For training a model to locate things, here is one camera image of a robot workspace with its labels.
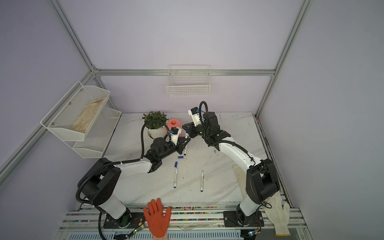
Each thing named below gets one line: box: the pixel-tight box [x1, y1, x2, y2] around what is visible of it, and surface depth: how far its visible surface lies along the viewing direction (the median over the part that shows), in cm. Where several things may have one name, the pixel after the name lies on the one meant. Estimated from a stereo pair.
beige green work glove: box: [232, 164, 247, 198], surface depth 90 cm
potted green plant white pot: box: [142, 111, 169, 139], surface depth 96 cm
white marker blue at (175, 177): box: [173, 161, 178, 189], surface depth 90 cm
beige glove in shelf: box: [70, 97, 106, 134], surface depth 81 cm
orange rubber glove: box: [143, 198, 172, 238], surface depth 76 cm
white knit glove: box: [263, 190, 291, 237], surface depth 76 cm
